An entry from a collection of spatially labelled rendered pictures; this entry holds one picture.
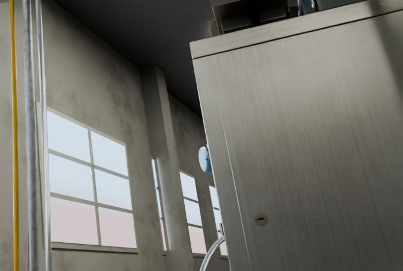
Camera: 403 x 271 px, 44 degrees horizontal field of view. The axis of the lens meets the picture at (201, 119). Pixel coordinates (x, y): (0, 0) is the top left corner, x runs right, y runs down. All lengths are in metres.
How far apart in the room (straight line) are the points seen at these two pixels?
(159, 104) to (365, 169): 5.79
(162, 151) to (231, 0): 5.42
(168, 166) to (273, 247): 5.48
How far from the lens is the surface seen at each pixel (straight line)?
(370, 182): 0.92
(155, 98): 6.67
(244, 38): 1.01
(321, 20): 1.03
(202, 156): 2.18
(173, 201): 6.24
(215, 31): 1.19
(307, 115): 0.94
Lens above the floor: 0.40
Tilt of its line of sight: 20 degrees up
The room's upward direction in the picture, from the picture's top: 10 degrees counter-clockwise
